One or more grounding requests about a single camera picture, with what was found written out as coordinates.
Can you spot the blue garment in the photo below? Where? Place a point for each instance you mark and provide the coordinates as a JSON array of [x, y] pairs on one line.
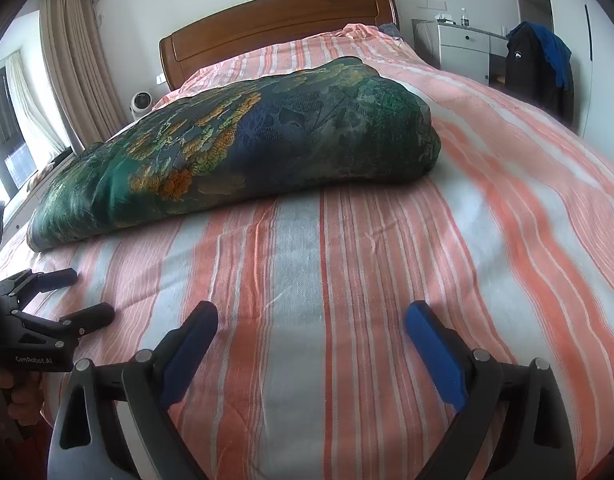
[[559, 57]]

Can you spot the wooden headboard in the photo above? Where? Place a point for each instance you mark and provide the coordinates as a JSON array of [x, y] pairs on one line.
[[267, 25]]

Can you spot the window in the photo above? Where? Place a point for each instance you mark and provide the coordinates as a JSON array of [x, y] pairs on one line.
[[7, 130]]

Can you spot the white sheer curtain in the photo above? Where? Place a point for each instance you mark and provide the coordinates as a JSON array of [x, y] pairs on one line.
[[34, 110]]

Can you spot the person's left hand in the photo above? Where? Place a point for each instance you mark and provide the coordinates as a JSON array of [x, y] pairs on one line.
[[19, 395]]

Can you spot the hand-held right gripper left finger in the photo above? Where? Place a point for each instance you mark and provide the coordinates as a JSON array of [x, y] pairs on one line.
[[184, 350]]

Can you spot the grey pillow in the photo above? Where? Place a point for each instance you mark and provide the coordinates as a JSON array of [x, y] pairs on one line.
[[391, 31]]

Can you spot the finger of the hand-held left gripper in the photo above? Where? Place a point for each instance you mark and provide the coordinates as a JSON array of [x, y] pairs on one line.
[[52, 279], [79, 322]]

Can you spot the beige curtain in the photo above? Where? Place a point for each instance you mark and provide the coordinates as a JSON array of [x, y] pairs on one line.
[[77, 70]]

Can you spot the green printed padded jacket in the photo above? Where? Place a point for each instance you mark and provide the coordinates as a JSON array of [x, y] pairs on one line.
[[237, 155]]

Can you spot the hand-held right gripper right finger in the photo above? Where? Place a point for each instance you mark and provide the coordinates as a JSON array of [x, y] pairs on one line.
[[437, 355]]

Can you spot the white round fan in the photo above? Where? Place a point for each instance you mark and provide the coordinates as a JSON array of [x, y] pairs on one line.
[[141, 104]]

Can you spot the white cabinet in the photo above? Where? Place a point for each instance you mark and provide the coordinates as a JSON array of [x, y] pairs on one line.
[[464, 47]]

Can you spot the clear bottle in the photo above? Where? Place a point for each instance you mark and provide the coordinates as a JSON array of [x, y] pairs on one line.
[[464, 18]]

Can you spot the black jacket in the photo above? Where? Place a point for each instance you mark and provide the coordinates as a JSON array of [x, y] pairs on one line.
[[532, 75]]

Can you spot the pink striped bed sheet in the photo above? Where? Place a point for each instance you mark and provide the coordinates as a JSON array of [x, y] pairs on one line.
[[367, 270]]

